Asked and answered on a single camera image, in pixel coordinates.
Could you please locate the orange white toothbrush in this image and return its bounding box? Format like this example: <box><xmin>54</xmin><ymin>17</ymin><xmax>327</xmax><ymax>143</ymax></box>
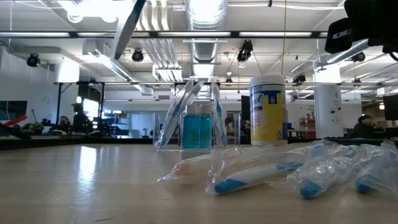
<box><xmin>157</xmin><ymin>152</ymin><xmax>215</xmax><ymax>184</ymax></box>

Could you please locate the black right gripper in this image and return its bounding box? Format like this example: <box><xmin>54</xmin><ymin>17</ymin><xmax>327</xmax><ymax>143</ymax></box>
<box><xmin>325</xmin><ymin>0</ymin><xmax>379</xmax><ymax>54</ymax></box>

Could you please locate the silver ventilation duct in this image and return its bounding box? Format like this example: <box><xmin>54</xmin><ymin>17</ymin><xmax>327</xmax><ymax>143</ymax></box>
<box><xmin>185</xmin><ymin>0</ymin><xmax>228</xmax><ymax>97</ymax></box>
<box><xmin>320</xmin><ymin>39</ymin><xmax>374</xmax><ymax>65</ymax></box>

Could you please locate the black computer monitor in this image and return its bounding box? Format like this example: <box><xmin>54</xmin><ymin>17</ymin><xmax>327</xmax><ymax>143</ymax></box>
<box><xmin>0</xmin><ymin>100</ymin><xmax>28</xmax><ymax>121</ymax></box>
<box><xmin>382</xmin><ymin>94</ymin><xmax>398</xmax><ymax>121</ymax></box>
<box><xmin>241</xmin><ymin>95</ymin><xmax>251</xmax><ymax>125</ymax></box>

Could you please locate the person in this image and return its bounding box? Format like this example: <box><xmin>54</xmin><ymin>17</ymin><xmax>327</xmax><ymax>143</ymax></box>
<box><xmin>57</xmin><ymin>115</ymin><xmax>72</xmax><ymax>133</ymax></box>
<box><xmin>72</xmin><ymin>103</ymin><xmax>91</xmax><ymax>134</ymax></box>
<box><xmin>353</xmin><ymin>114</ymin><xmax>379</xmax><ymax>139</ymax></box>

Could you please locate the black ceiling spotlight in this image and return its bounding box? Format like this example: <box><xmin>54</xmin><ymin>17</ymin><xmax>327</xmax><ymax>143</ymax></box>
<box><xmin>292</xmin><ymin>73</ymin><xmax>307</xmax><ymax>85</ymax></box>
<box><xmin>131</xmin><ymin>49</ymin><xmax>145</xmax><ymax>63</ymax></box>
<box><xmin>351</xmin><ymin>51</ymin><xmax>366</xmax><ymax>63</ymax></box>
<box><xmin>26</xmin><ymin>53</ymin><xmax>41</xmax><ymax>68</ymax></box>

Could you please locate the clear acrylic organizer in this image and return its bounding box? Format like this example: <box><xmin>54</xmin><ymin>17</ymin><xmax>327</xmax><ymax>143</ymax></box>
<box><xmin>153</xmin><ymin>111</ymin><xmax>243</xmax><ymax>152</ymax></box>

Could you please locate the red bar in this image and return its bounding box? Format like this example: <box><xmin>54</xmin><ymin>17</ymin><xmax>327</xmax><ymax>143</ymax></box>
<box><xmin>4</xmin><ymin>114</ymin><xmax>28</xmax><ymax>127</ymax></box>

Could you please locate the white round pillar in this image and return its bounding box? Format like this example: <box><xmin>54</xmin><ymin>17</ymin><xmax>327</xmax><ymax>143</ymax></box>
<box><xmin>313</xmin><ymin>68</ymin><xmax>345</xmax><ymax>139</ymax></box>

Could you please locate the yellow white Lysol wipes canister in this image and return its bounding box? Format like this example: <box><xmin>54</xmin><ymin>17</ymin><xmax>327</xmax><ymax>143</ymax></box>
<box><xmin>249</xmin><ymin>74</ymin><xmax>289</xmax><ymax>147</ymax></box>

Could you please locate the black overhead camera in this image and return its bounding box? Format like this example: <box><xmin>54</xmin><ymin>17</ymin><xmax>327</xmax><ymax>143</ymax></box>
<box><xmin>236</xmin><ymin>39</ymin><xmax>254</xmax><ymax>64</ymax></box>

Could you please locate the teal mouthwash bottle white cap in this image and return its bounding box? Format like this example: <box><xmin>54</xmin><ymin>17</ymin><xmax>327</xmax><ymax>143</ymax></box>
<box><xmin>200</xmin><ymin>104</ymin><xmax>214</xmax><ymax>149</ymax></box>
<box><xmin>182</xmin><ymin>104</ymin><xmax>201</xmax><ymax>149</ymax></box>

